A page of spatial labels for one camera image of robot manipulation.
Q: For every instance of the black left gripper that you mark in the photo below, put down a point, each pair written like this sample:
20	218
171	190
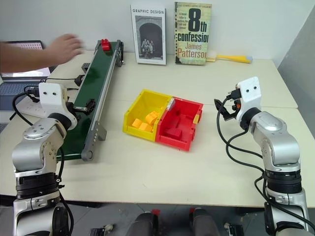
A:
70	107

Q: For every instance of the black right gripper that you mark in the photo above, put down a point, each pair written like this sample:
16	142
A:
236	109

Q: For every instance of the red toy block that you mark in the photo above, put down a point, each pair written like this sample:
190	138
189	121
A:
105	45
173	134

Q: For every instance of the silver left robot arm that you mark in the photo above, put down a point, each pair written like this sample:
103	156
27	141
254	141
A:
34	147

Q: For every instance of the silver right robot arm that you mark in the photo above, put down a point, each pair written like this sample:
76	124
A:
278	145

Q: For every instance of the person's bare forearm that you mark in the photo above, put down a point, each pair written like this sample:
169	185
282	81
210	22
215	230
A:
22	57

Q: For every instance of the green conveyor belt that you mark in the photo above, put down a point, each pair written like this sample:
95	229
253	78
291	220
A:
91	86

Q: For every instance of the person's bare hand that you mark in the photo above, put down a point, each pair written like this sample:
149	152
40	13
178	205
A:
64	49

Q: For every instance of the red plastic bin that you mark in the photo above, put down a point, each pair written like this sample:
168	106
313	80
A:
187	108

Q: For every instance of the small dark grey box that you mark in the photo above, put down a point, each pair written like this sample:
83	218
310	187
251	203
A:
86	67

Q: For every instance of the yellow toy block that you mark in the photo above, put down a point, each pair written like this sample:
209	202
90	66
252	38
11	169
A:
145	127
151	117
136	123

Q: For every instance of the yellow plastic bin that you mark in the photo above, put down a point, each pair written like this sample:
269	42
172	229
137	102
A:
145	100

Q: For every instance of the white power strip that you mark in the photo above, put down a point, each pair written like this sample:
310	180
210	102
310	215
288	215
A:
30	108

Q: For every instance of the grey laptop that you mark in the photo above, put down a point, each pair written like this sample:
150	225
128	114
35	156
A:
14	91

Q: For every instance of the grey partition panel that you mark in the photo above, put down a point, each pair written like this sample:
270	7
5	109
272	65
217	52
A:
300	61

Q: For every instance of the Graphic Design book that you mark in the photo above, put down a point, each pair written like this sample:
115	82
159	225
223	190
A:
148	37

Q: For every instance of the dark rounded shape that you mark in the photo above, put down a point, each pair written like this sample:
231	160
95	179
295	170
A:
204	222
141	225

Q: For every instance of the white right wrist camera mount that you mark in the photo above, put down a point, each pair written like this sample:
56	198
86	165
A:
251	94

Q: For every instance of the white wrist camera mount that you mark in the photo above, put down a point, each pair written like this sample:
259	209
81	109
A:
50	97
251	94

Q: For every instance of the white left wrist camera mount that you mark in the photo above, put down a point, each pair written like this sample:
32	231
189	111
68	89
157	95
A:
50	97

